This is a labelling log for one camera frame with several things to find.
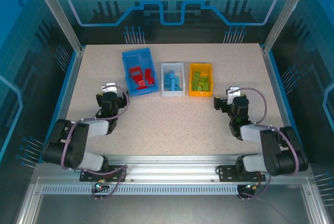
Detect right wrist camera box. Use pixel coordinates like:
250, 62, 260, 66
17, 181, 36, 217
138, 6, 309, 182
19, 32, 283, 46
225, 86, 242, 104

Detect aluminium frame post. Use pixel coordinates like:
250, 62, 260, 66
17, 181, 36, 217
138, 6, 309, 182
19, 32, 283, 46
262, 0, 306, 54
30, 0, 86, 54

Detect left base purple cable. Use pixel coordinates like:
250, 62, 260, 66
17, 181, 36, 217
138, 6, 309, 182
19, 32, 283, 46
78, 164, 129, 202

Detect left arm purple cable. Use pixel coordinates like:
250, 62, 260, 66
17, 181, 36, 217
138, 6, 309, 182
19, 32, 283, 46
60, 85, 130, 170

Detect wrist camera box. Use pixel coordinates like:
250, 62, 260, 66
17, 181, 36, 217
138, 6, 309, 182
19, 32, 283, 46
225, 86, 242, 104
101, 82, 118, 93

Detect red window frame lego piece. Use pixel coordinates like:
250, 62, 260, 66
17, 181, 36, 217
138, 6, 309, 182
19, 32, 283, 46
129, 66, 143, 79

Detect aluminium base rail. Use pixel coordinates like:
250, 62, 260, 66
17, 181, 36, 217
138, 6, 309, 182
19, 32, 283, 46
33, 154, 314, 186

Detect white plastic bin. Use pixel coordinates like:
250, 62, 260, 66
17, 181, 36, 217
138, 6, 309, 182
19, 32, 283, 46
161, 62, 185, 97

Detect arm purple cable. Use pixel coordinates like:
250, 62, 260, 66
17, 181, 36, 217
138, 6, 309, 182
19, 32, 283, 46
60, 85, 130, 170
236, 87, 301, 175

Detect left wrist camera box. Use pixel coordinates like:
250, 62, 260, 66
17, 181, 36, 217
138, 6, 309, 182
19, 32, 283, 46
101, 82, 118, 93

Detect aluminium table side rail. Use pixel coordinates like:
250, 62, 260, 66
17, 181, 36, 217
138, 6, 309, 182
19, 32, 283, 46
260, 46, 301, 162
39, 46, 86, 162

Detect yellow plastic bin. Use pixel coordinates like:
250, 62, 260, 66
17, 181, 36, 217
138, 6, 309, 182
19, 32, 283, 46
188, 63, 214, 98

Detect small circuit board with LED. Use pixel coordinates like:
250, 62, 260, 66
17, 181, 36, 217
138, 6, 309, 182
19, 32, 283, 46
92, 181, 109, 193
244, 182, 261, 192

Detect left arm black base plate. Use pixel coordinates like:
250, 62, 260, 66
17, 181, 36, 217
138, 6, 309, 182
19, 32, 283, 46
79, 165, 128, 183

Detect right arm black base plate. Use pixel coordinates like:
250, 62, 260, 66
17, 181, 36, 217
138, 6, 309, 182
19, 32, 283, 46
218, 164, 266, 182

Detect slotted grey cable duct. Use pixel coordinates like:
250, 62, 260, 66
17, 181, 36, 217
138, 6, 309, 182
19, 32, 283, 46
41, 184, 240, 196

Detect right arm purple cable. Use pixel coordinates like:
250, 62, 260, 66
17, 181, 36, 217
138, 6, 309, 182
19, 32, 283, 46
236, 87, 301, 175

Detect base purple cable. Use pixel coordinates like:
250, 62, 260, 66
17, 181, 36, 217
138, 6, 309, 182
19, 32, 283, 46
236, 166, 272, 201
78, 164, 129, 202

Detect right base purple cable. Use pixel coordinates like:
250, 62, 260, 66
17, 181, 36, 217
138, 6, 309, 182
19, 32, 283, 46
236, 166, 272, 201

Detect blue plastic bin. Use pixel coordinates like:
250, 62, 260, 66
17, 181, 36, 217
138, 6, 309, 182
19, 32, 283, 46
122, 48, 160, 97

